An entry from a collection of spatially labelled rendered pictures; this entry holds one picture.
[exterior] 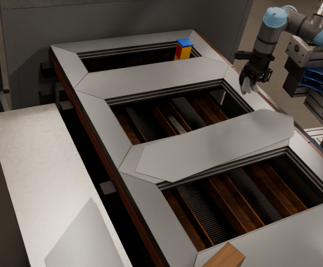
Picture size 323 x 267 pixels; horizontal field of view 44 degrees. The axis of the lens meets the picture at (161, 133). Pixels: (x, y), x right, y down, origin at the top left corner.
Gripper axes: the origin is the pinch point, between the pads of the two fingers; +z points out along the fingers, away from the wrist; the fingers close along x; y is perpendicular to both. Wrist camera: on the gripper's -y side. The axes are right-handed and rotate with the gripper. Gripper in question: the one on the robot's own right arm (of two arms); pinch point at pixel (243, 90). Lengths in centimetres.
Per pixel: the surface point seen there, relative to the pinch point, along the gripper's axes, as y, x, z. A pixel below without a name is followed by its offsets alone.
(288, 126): 19.0, 10.9, 6.0
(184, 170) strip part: 24.7, -41.3, 6.8
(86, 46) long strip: -56, -46, 6
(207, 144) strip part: 17.0, -26.9, 6.6
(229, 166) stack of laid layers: 27.6, -24.2, 8.1
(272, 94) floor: -84, 128, 89
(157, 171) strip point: 22, -50, 7
